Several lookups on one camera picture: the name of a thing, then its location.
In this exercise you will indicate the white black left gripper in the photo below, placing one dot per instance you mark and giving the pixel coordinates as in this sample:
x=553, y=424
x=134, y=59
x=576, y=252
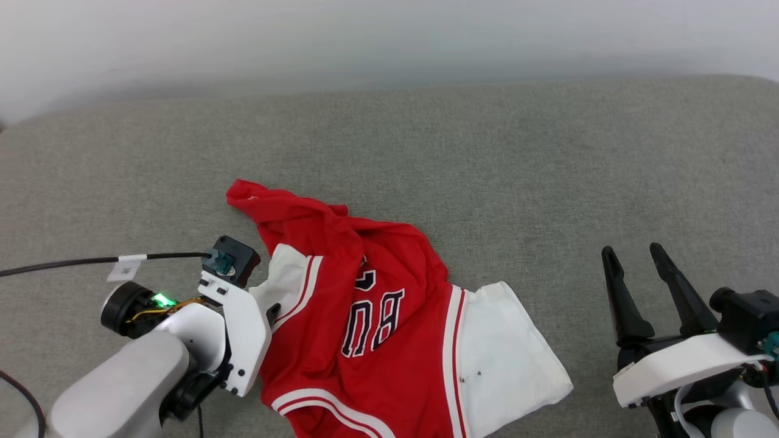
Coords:
x=246, y=340

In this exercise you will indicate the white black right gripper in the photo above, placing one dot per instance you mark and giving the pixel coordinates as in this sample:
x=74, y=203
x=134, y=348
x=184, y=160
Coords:
x=675, y=368

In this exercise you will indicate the red white basketball jersey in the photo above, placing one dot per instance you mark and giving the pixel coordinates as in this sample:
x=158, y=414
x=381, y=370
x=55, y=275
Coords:
x=395, y=261

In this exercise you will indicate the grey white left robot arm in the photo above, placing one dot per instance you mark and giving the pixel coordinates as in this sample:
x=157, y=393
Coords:
x=122, y=389

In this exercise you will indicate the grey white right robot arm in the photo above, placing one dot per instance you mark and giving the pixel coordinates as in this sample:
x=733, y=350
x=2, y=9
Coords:
x=742, y=423

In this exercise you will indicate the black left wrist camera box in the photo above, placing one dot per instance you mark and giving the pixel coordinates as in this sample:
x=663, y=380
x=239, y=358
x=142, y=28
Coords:
x=243, y=255

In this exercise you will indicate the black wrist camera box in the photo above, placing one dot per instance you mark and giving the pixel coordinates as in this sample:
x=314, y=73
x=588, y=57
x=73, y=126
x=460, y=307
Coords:
x=243, y=255
x=745, y=316

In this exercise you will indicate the teal left camera connector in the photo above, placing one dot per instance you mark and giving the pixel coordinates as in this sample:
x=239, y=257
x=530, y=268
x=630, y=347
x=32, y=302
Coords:
x=222, y=263

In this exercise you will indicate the teal camera connector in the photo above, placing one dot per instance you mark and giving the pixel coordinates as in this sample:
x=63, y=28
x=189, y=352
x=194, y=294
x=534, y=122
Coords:
x=773, y=345
x=222, y=263

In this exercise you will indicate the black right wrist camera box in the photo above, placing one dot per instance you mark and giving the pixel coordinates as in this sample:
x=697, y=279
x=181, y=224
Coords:
x=745, y=316

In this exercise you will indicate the teal right camera connector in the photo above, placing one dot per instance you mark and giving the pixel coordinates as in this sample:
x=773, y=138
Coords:
x=773, y=345

